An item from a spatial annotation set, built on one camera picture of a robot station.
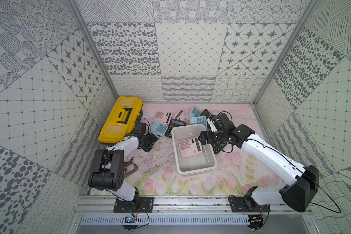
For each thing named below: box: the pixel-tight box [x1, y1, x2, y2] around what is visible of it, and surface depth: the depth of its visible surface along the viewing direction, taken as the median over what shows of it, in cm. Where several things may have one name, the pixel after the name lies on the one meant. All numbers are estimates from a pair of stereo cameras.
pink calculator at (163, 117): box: [151, 111, 174, 125], surface depth 112 cm
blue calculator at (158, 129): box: [150, 121, 169, 140], surface depth 103 cm
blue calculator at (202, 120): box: [190, 116, 208, 130], surface depth 103 cm
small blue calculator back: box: [188, 106, 201, 118], surface depth 109 cm
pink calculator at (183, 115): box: [172, 108, 191, 126], surface depth 110 cm
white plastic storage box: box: [171, 123, 218, 176], surface depth 90 cm
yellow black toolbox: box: [97, 96, 144, 147], surface depth 91 cm
